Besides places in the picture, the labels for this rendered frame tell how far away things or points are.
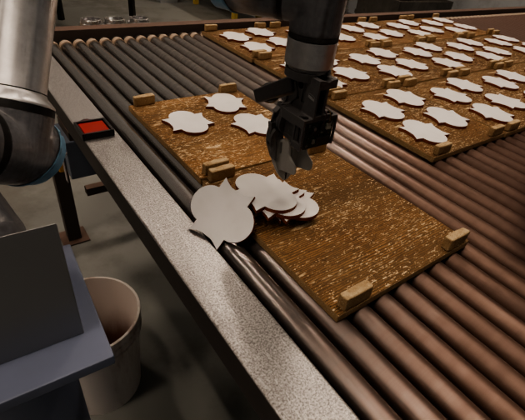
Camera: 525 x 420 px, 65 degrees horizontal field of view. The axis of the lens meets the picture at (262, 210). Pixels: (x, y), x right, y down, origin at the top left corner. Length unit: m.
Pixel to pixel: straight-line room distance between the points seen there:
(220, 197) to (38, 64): 0.36
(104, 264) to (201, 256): 1.37
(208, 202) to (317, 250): 0.21
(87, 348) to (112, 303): 0.88
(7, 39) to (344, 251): 0.63
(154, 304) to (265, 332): 1.27
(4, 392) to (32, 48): 0.49
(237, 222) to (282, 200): 0.09
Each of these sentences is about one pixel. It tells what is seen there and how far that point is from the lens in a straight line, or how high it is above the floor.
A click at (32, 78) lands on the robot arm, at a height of 1.15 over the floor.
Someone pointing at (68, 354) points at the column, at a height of 0.87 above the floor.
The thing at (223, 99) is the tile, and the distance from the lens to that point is 1.24.
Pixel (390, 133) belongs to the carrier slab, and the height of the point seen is 0.94.
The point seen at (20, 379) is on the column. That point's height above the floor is 0.87.
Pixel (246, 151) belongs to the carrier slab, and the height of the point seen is 0.94.
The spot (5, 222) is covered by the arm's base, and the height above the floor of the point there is 1.06.
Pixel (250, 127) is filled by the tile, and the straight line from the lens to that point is 1.08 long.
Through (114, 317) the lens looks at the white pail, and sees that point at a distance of 1.59.
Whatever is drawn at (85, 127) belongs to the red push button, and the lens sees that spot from 1.11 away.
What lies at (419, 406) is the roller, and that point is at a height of 0.92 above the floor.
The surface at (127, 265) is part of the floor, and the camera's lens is 2.03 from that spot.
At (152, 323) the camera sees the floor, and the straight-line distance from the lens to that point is 1.79.
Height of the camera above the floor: 1.40
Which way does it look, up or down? 36 degrees down
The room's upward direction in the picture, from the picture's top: 7 degrees clockwise
